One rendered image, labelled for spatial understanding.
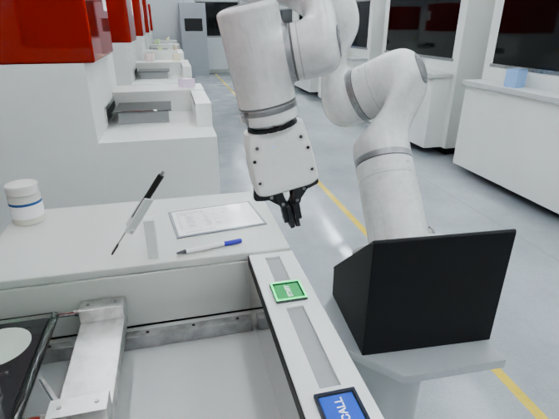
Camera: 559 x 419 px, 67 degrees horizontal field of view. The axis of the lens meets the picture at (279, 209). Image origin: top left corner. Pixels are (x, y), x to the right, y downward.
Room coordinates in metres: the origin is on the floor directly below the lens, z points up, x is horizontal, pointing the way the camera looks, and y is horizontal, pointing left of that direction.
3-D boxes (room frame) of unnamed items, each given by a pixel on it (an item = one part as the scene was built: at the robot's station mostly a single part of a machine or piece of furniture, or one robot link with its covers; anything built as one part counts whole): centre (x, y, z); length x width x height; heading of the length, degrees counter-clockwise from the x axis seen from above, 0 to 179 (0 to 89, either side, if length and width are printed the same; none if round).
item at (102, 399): (0.44, 0.28, 0.89); 0.08 x 0.03 x 0.03; 104
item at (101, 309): (0.67, 0.34, 0.89); 0.08 x 0.03 x 0.03; 104
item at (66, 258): (0.89, 0.32, 0.89); 0.62 x 0.35 x 0.14; 104
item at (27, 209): (0.93, 0.60, 1.01); 0.07 x 0.07 x 0.10
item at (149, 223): (0.75, 0.27, 1.03); 0.06 x 0.04 x 0.13; 104
